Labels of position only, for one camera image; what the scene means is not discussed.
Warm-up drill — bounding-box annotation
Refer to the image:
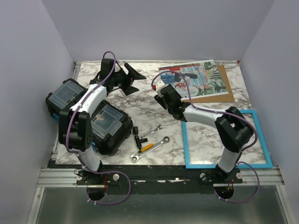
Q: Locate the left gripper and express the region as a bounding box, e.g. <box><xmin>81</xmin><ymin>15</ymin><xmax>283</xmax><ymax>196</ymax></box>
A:
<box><xmin>111</xmin><ymin>63</ymin><xmax>145</xmax><ymax>95</ymax></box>

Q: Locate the colourful printed photo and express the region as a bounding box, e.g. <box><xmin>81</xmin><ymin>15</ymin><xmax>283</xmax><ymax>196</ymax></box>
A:
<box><xmin>158</xmin><ymin>60</ymin><xmax>228</xmax><ymax>99</ymax></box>

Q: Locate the brown backing board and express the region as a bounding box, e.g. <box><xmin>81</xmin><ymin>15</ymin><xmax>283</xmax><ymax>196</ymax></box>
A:
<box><xmin>180</xmin><ymin>61</ymin><xmax>229</xmax><ymax>99</ymax></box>

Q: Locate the blue picture frame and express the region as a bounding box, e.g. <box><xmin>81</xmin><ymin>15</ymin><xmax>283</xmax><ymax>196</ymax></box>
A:
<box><xmin>182</xmin><ymin>109</ymin><xmax>274</xmax><ymax>169</ymax></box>

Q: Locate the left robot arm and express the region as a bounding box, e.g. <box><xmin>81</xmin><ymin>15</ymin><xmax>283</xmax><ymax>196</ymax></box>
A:
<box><xmin>58</xmin><ymin>57</ymin><xmax>146</xmax><ymax>184</ymax></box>

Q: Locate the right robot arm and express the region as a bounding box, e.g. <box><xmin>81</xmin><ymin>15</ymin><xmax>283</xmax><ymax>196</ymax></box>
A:
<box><xmin>152</xmin><ymin>84</ymin><xmax>254</xmax><ymax>183</ymax></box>

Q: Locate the small open-end wrench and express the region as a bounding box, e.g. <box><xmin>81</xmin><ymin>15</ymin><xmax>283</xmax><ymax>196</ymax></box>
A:
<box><xmin>140</xmin><ymin>125</ymin><xmax>162</xmax><ymax>139</ymax></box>

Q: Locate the black toolbox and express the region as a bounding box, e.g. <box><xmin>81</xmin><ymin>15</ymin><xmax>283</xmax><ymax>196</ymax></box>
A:
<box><xmin>45</xmin><ymin>78</ymin><xmax>133</xmax><ymax>156</ymax></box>

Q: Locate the large ratchet wrench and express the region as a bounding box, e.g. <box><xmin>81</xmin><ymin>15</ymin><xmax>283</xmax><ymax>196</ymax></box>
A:
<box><xmin>131</xmin><ymin>136</ymin><xmax>170</xmax><ymax>163</ymax></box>

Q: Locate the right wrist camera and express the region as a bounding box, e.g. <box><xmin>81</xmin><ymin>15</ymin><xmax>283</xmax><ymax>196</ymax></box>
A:
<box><xmin>152</xmin><ymin>80</ymin><xmax>165</xmax><ymax>91</ymax></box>

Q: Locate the black T-handle tool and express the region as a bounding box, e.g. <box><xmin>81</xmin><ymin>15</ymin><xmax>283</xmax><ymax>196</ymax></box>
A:
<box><xmin>133</xmin><ymin>126</ymin><xmax>148</xmax><ymax>149</ymax></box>

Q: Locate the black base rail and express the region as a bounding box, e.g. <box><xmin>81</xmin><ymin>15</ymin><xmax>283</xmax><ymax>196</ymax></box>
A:
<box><xmin>48</xmin><ymin>161</ymin><xmax>242</xmax><ymax>196</ymax></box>

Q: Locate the aluminium table frame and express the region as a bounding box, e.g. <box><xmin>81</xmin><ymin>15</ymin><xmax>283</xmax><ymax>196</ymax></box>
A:
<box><xmin>27</xmin><ymin>59</ymin><xmax>289</xmax><ymax>224</ymax></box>

